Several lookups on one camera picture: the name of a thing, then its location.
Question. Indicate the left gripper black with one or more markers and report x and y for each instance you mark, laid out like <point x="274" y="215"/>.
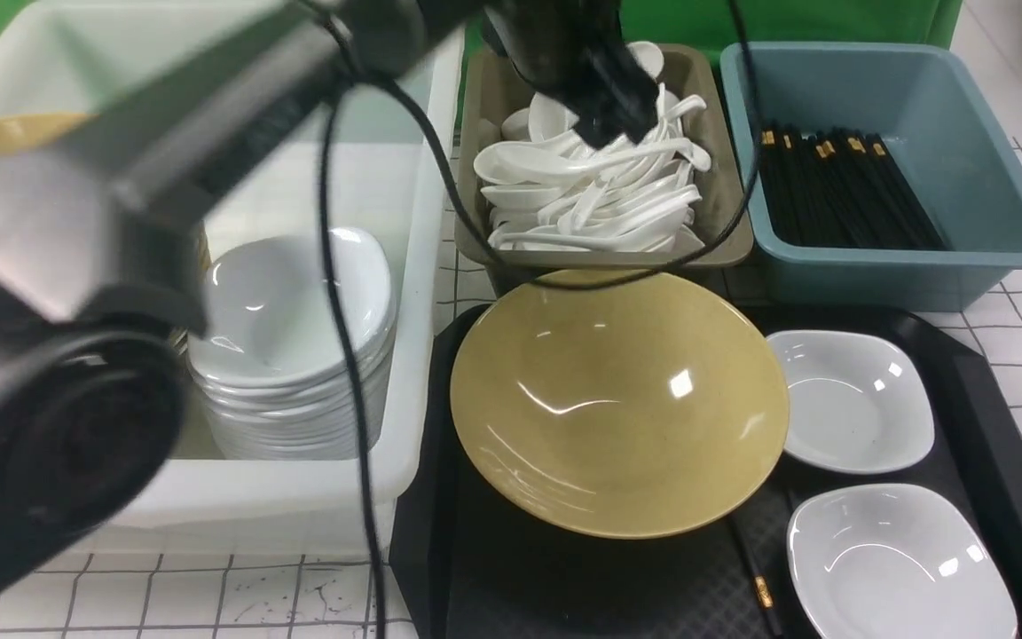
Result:
<point x="574" y="53"/>

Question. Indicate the yellow noodle bowl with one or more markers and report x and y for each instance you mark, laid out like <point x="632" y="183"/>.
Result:
<point x="628" y="413"/>

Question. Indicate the white square dish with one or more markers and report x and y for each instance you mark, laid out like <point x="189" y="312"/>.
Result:
<point x="858" y="404"/>
<point x="894" y="560"/>

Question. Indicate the black chopstick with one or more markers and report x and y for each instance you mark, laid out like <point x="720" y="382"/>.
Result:
<point x="758" y="580"/>

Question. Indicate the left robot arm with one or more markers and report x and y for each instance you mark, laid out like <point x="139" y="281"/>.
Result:
<point x="90" y="411"/>

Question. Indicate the pile of white spoons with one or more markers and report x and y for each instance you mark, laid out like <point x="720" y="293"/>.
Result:
<point x="548" y="190"/>

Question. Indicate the olive brown spoon bin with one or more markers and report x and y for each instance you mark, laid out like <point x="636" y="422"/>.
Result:
<point x="494" y="91"/>

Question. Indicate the bundle of black chopsticks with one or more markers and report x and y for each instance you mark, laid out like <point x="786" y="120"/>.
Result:
<point x="841" y="189"/>

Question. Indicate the blue chopstick bin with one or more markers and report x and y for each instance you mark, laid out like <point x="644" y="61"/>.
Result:
<point x="940" y="131"/>

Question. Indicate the stack of white dishes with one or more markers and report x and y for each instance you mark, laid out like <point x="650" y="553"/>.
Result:
<point x="270" y="370"/>

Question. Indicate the large white plastic bin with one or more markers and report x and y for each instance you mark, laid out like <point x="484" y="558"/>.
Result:
<point x="75" y="57"/>

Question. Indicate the black serving tray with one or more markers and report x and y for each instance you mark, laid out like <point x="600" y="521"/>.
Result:
<point x="470" y="564"/>

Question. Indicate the stack of yellow bowls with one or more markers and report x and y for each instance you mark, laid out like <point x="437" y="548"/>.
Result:
<point x="78" y="242"/>

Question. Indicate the green backdrop cloth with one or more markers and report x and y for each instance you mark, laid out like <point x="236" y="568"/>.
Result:
<point x="707" y="26"/>

